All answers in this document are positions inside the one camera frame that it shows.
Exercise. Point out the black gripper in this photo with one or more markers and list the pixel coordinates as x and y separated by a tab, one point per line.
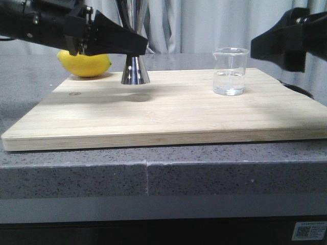
68	25

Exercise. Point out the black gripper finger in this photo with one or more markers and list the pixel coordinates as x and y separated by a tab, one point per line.
286	44

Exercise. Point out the steel cocktail jigger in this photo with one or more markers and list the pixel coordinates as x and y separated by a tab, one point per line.
132	14

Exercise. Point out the clear glass beaker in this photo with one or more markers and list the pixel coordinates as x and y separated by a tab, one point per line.
229	71

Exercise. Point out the yellow lemon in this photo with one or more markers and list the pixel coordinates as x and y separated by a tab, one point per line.
82	65

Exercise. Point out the grey curtain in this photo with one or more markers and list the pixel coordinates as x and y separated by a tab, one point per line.
190	26

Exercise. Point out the wooden cutting board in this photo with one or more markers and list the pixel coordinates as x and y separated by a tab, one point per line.
176	107

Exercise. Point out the white QR code sticker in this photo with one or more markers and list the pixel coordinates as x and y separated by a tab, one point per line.
308	231

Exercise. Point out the black cutting board handle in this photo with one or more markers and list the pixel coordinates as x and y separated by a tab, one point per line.
297	89

